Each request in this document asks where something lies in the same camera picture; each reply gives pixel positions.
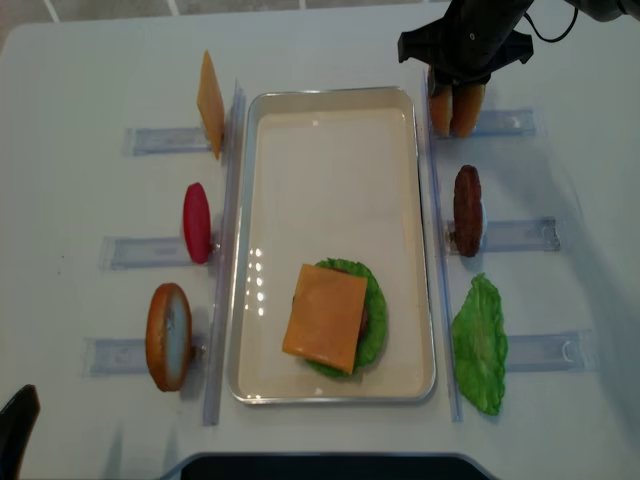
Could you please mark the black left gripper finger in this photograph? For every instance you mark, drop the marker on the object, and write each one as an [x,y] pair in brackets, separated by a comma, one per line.
[18,418]

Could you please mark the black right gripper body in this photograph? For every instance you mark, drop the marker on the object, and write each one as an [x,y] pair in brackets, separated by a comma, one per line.
[472,40]

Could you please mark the upright bread slice inner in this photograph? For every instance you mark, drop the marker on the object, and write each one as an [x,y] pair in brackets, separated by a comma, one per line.
[467,103]

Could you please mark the upright bread slice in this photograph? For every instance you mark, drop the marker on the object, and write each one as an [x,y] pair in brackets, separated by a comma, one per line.
[467,103]
[440,106]

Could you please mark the upright bread slice outer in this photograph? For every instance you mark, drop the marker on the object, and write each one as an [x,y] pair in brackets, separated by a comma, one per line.
[440,106]

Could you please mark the clear pusher track bread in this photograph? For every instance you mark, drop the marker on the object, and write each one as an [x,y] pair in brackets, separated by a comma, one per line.
[520,122]

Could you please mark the upright brown meat patty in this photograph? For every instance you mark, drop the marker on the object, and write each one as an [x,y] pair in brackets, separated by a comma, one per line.
[468,211]

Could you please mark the clear pusher track tomato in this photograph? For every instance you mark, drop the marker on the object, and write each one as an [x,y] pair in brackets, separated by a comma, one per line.
[125,253]

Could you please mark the red tomato slice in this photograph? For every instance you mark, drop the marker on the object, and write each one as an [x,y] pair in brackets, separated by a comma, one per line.
[196,222]

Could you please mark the upright cheese slice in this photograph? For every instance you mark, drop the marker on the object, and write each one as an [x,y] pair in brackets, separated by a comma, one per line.
[210,104]

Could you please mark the clear pusher track cheese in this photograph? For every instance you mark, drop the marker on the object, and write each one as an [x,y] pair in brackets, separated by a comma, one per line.
[151,141]

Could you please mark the upright green lettuce leaf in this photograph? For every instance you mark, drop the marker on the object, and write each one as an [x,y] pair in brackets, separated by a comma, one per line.
[481,347]

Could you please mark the flat cheese slice on burger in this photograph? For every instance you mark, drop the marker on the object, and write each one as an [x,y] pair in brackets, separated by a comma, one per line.
[329,345]

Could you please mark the green lettuce leaf on burger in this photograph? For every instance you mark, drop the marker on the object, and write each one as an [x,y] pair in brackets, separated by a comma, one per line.
[373,329]

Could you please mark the clear pusher track lettuce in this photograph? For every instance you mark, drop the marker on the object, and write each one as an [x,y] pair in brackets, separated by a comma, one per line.
[570,351]

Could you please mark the clear pusher track bun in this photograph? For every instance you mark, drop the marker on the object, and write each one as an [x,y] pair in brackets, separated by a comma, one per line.
[104,357]

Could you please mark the upright bun half left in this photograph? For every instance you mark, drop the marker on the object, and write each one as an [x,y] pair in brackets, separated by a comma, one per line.
[168,335]

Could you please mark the white rectangular metal tray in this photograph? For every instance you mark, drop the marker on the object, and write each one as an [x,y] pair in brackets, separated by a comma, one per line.
[329,175]

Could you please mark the clear pusher track patty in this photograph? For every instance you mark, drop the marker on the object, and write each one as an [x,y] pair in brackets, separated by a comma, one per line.
[540,234]

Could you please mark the left clear acrylic rail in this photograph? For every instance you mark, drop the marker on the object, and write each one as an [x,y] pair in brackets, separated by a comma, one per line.
[224,263]

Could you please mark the clear acrylic rail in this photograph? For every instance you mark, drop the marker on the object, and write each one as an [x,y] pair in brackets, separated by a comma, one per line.
[441,162]
[224,263]

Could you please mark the right clear acrylic rail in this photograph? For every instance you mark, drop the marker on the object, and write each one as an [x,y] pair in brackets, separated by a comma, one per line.
[441,162]

